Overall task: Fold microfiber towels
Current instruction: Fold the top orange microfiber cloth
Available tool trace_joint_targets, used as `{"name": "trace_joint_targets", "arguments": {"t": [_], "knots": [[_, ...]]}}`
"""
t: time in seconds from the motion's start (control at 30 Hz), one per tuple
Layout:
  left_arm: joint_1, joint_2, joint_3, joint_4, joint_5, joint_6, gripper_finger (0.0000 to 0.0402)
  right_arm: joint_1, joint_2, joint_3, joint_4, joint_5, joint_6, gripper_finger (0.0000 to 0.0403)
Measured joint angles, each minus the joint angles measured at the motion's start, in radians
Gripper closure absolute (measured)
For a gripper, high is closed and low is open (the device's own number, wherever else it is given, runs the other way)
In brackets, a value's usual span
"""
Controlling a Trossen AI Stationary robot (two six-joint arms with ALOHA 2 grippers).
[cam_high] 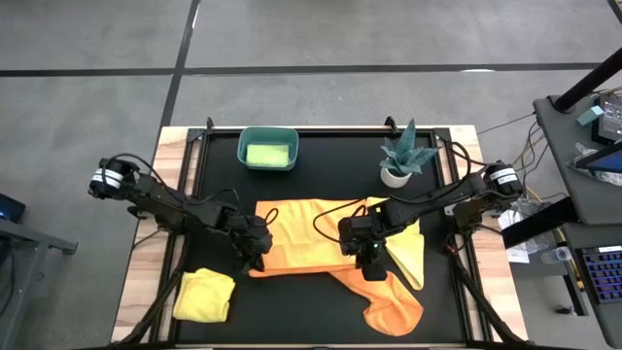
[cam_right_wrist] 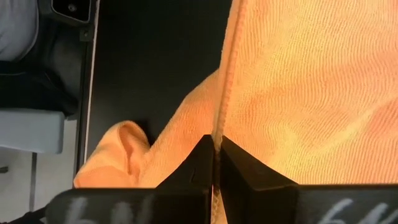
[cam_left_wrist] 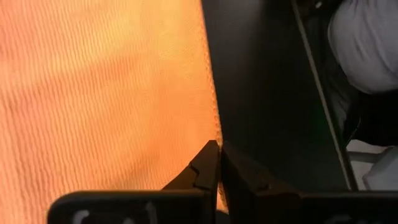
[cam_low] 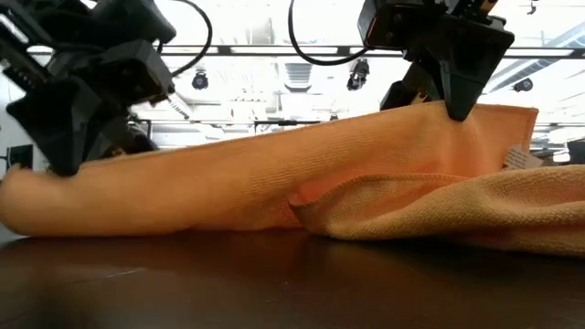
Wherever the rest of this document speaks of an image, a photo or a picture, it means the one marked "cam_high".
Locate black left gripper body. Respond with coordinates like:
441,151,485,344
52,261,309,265
213,203,273,262

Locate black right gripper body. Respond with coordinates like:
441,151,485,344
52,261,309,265
358,253,390,283

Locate dark orange microfiber towel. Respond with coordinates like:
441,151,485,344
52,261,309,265
328,267,425,337

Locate light orange microfiber towel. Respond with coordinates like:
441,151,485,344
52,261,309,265
248,196,390,279

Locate green microfiber towel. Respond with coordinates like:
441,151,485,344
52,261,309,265
245,143,292,168

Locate teal plastic bin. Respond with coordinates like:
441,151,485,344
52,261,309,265
236,125,300,172

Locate white plant pot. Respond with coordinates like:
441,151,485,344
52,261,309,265
379,164,413,190

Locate green snake plant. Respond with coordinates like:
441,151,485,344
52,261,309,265
378,118,441,177

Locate white papers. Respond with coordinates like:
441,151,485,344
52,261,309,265
498,208,534,264

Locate clear plastic bottle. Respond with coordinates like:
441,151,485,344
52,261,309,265
541,246,574,266

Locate grey metal stand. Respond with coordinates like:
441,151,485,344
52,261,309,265
0,218,79,350

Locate grey side desk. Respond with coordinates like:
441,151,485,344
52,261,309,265
532,91,622,226

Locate black device with blue light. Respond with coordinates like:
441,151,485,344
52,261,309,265
0,192,26,224

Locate keyboard with blue keys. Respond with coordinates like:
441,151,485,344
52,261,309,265
580,246,622,305

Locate dark tablet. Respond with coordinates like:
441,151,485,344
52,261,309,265
575,140,622,174

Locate small teal box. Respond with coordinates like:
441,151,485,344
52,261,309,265
576,105,605,127

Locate black pole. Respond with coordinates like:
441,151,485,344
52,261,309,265
553,46,622,113

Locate black box device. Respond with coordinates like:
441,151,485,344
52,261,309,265
592,91,622,147

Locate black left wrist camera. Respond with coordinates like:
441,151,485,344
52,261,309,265
240,217,274,255

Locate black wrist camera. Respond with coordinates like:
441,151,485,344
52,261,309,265
338,216,378,257
240,217,274,255

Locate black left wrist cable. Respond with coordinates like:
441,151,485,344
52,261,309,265
187,188,281,228

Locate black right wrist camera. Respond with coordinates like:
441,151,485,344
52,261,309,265
338,216,378,257

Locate black aluminium rig frame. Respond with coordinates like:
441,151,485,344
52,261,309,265
111,116,531,350

